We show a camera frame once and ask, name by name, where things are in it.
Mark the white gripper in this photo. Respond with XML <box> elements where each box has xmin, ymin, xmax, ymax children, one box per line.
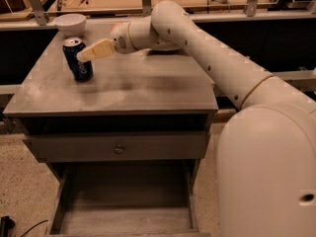
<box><xmin>76</xmin><ymin>23</ymin><xmax>132</xmax><ymax>62</ymax></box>

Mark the blue pepsi can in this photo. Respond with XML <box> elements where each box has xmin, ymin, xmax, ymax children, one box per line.
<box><xmin>62</xmin><ymin>37</ymin><xmax>93</xmax><ymax>81</ymax></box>

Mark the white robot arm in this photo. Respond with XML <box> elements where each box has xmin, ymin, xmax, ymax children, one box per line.
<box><xmin>77</xmin><ymin>1</ymin><xmax>316</xmax><ymax>237</ymax></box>

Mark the grey drawer cabinet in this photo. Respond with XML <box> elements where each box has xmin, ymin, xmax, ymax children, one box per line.
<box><xmin>2</xmin><ymin>19</ymin><xmax>219</xmax><ymax>237</ymax></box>

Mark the grey top drawer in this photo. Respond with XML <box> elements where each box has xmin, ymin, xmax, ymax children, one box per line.
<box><xmin>23</xmin><ymin>131</ymin><xmax>209</xmax><ymax>163</ymax></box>

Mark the open grey middle drawer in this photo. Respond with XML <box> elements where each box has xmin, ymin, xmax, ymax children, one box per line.
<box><xmin>45</xmin><ymin>161</ymin><xmax>211</xmax><ymax>237</ymax></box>

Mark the white bowl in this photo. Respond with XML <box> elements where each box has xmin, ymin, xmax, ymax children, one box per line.
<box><xmin>53</xmin><ymin>14</ymin><xmax>86</xmax><ymax>37</ymax></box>

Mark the black cable on floor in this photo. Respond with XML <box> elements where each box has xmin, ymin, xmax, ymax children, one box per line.
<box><xmin>0</xmin><ymin>215</ymin><xmax>49</xmax><ymax>237</ymax></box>

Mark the grey metal rail shelf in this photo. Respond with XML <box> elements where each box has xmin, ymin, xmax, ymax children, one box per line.
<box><xmin>210</xmin><ymin>69</ymin><xmax>316</xmax><ymax>99</ymax></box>

